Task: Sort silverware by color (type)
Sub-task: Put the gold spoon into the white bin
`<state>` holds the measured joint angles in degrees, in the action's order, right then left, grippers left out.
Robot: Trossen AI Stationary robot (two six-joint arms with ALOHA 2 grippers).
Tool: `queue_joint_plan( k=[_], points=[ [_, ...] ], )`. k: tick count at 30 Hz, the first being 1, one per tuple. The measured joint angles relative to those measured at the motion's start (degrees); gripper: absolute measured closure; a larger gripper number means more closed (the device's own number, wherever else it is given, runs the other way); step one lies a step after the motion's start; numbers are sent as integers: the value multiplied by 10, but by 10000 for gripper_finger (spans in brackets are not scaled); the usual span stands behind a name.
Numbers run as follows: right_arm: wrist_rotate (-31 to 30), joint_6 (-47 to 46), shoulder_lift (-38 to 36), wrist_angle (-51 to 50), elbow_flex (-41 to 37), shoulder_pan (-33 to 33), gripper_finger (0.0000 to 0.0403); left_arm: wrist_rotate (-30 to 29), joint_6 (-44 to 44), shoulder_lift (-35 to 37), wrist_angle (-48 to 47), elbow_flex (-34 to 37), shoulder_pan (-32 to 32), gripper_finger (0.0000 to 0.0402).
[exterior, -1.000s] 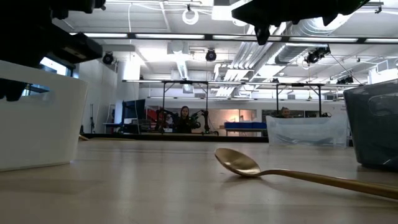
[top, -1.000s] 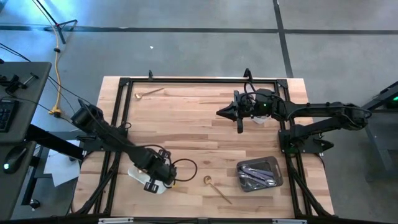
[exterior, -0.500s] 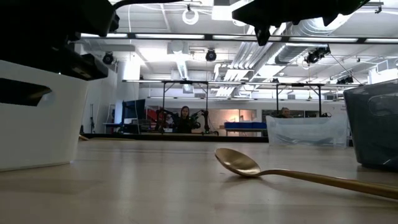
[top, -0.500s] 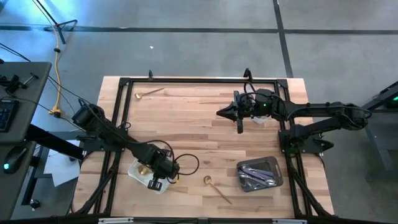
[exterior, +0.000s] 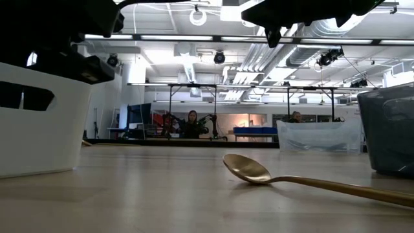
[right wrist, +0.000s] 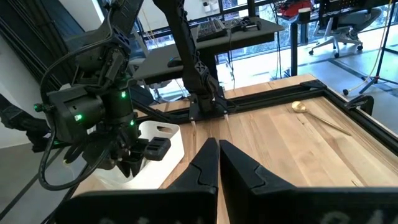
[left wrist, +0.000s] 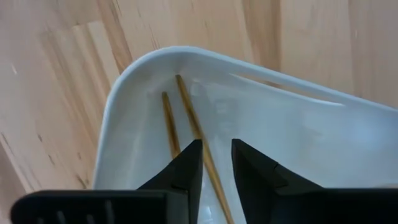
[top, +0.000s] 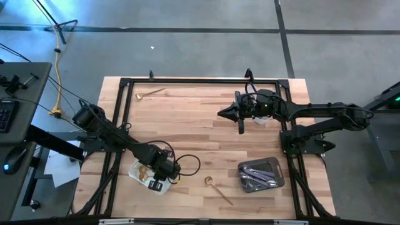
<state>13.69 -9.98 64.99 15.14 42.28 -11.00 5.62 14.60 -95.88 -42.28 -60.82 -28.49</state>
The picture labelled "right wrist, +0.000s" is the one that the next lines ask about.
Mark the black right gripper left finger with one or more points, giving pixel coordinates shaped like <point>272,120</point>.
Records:
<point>149,205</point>

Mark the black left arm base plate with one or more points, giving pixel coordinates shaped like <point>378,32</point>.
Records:
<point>214,112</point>

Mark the black tripod stand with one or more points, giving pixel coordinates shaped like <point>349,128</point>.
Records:
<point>381,46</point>

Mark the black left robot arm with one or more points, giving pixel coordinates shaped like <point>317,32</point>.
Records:
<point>183,46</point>

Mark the black aluminium table frame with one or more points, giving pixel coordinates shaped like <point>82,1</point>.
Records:
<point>280,96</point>

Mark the black background table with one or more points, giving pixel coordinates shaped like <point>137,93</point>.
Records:
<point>293,46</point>

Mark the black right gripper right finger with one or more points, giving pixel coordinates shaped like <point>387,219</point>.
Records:
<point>295,205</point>

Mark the grey desk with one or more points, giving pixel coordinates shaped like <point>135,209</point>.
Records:
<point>242,39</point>

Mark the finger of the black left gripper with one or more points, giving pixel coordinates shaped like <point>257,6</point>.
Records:
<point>138,166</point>
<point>125,169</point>

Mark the white office chair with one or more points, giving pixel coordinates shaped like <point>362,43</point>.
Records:
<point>342,31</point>

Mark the black computer mouse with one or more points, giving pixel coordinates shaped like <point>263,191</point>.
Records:
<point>174,62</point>

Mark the white plastic bin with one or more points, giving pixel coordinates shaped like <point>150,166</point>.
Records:
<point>164,161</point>

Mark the black keyboard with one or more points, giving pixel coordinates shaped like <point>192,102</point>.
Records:
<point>211,29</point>

